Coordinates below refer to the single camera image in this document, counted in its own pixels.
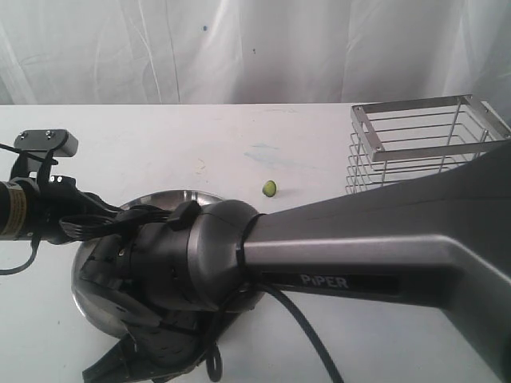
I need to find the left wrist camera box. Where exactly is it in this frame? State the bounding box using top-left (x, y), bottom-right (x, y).
top-left (14, 129), bottom-right (78, 157)

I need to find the wire metal utensil rack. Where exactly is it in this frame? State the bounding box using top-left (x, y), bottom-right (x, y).
top-left (346, 94), bottom-right (510, 194)

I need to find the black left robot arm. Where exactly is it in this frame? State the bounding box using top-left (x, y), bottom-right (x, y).
top-left (1, 176), bottom-right (121, 244)

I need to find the round steel plate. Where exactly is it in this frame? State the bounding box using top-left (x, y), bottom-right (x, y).
top-left (72, 190), bottom-right (259, 338)

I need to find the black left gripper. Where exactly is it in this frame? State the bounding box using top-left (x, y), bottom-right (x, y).
top-left (23, 177), bottom-right (120, 244)

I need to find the white backdrop curtain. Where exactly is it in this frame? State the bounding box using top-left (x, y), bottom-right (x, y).
top-left (1, 1), bottom-right (510, 107)

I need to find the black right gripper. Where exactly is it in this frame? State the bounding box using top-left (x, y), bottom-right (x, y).
top-left (82, 319), bottom-right (223, 383)

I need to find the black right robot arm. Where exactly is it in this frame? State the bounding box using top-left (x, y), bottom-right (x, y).
top-left (75, 144), bottom-right (510, 382)

